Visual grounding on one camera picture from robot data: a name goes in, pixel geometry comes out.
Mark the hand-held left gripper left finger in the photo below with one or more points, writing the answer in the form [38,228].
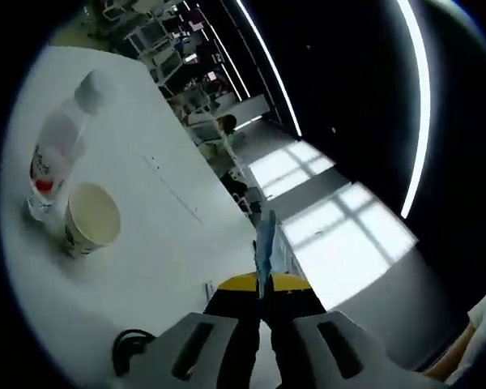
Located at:
[235,308]

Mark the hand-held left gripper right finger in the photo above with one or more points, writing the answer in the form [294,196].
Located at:
[295,304]

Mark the blue cloth package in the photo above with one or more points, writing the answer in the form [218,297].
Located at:
[266,251]

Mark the white paper cup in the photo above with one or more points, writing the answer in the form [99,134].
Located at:
[91,210]

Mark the clear plastic water bottle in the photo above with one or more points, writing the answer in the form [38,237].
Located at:
[58,138]

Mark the large bright window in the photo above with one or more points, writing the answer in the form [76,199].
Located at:
[348,243]

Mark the small bright window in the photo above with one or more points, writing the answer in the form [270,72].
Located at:
[283,170]

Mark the long ceiling light strip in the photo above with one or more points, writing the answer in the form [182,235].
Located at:
[285,99]

